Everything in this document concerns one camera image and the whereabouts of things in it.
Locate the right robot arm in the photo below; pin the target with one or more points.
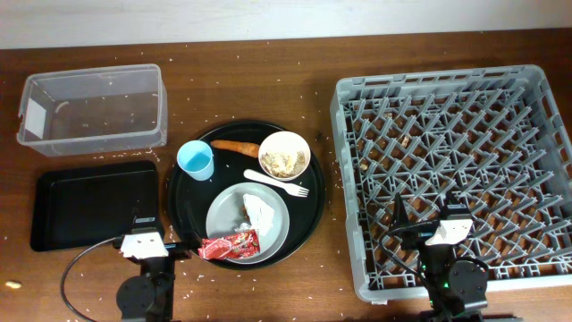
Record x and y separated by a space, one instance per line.
456 285

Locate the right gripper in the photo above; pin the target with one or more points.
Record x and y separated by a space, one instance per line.
417 236

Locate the grey plate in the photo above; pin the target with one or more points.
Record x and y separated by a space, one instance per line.
227 213

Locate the clear plastic bin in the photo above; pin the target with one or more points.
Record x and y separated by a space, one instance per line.
96 110

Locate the orange carrot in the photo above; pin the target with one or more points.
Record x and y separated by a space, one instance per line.
245 148

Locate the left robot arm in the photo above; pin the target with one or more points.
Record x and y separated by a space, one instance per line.
149 295

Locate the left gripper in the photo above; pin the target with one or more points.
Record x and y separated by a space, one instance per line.
192 238

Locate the white napkin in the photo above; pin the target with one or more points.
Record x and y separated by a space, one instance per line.
259 214

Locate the black rectangular tray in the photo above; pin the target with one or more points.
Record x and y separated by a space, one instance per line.
83 206

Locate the white plastic fork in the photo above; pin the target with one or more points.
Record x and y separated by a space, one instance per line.
290 188

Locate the round black serving tray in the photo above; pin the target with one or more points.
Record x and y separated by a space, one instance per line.
305 213

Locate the light blue plastic cup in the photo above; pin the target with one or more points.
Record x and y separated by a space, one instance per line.
196 159

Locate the grey dishwasher rack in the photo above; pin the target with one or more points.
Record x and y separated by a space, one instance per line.
492 136

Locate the white bowl with rice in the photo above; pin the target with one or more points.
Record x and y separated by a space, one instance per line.
284 155

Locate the peanut on table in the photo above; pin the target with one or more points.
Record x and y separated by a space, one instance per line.
13 284

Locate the red snack wrapper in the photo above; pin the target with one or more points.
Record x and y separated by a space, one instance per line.
235 246

